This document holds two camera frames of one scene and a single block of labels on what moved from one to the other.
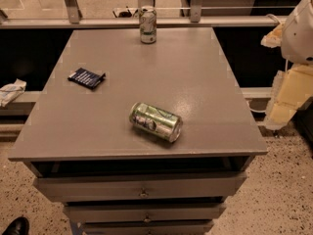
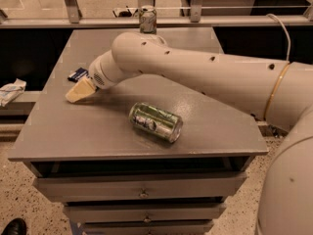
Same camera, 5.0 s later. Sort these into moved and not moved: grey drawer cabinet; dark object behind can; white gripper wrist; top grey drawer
Moved: white gripper wrist
Not moved: top grey drawer; grey drawer cabinet; dark object behind can
